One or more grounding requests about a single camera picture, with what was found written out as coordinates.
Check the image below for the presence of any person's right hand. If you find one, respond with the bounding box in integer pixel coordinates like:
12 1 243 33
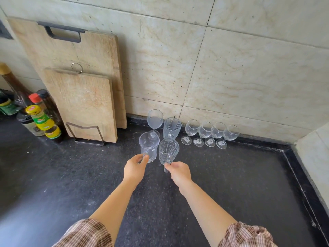
164 161 192 192

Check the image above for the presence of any person's left hand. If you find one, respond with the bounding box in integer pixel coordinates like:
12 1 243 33
123 154 150 185

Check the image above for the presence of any smooth clear glass mug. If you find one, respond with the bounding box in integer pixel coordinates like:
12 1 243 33
139 132 160 163

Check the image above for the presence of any checked clear glass mug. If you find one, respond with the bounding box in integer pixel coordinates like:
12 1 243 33
159 138 180 173

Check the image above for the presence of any person's left forearm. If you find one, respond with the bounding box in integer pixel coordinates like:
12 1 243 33
89 177 138 245

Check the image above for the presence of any person's right forearm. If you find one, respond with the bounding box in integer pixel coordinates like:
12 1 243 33
179 181 238 247

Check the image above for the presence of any ribbed clear glass mug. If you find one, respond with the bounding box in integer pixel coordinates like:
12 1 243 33
163 117 182 141

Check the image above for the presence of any tall clear wine glass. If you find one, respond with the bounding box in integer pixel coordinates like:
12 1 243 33
147 109 164 139

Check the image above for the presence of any small clear wine glass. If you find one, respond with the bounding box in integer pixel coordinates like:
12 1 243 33
193 122 214 148
205 122 227 148
181 119 200 145
216 124 240 150

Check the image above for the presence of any metal cutting board rack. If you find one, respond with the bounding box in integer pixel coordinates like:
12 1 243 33
65 122 105 146

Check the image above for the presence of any plaid left shirt sleeve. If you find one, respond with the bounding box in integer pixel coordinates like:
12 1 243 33
52 218 114 247

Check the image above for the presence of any plaid shirt sleeve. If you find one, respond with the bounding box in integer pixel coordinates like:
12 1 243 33
52 218 114 247
218 221 278 247

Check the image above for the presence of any plaid right shirt sleeve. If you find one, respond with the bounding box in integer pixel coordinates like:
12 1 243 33
218 221 278 247

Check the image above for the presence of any yellow cap bottle, green label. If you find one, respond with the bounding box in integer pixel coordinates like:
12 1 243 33
25 104 64 143

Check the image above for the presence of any dark bottle, black cap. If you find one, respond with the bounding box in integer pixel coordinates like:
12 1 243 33
36 89 64 127

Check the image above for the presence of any small jar, black lid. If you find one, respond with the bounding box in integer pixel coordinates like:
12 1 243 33
16 111 45 137

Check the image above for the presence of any red cap bottle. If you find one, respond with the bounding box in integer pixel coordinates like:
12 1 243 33
28 93 49 116

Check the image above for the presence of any tall brown bottle, gold cap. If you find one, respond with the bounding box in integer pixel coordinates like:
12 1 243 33
0 63 33 109

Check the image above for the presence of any small wooden board, metal ring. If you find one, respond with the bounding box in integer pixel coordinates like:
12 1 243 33
42 63 118 143

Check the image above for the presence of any large wooden board, black handle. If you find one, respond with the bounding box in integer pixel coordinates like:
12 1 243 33
7 17 128 129

